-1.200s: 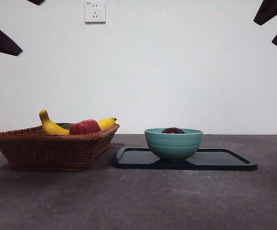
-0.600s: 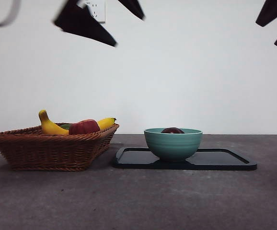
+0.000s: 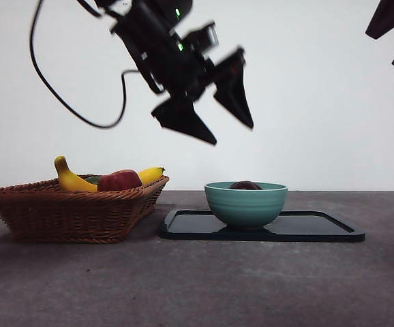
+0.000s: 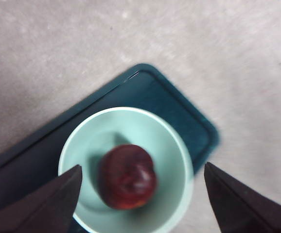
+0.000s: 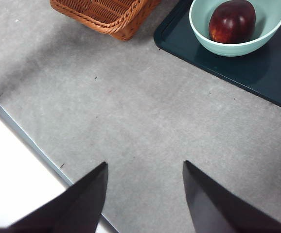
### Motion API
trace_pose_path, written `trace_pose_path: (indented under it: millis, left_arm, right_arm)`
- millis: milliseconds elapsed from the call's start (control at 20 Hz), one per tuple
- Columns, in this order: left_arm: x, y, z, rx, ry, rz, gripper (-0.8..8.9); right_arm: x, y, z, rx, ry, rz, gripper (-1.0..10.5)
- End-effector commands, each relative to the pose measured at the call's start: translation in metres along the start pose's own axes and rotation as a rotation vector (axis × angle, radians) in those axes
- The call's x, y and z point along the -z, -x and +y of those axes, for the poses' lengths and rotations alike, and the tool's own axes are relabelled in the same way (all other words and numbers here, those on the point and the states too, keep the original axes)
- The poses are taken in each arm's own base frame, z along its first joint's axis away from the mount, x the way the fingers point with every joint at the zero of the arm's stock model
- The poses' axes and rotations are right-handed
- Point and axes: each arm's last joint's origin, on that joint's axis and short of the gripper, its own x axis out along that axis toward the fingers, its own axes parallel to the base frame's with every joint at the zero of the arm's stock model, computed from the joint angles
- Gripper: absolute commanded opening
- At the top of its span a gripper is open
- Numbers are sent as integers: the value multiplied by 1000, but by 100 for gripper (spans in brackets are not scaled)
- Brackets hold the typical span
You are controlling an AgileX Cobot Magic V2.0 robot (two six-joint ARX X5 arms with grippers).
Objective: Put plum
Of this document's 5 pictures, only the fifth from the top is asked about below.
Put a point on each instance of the dark rectangular tray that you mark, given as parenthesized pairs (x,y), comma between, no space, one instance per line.
(252,70)

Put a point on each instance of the dark red plum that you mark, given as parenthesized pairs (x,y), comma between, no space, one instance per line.
(231,24)

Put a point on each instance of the brown wicker basket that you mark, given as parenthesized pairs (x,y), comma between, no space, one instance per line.
(101,12)

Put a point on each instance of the teal ribbed bowl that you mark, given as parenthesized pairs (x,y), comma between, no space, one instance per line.
(228,49)

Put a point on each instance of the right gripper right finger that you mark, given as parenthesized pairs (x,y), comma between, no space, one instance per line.
(216,211)

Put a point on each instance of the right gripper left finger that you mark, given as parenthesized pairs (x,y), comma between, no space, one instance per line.
(70,211)

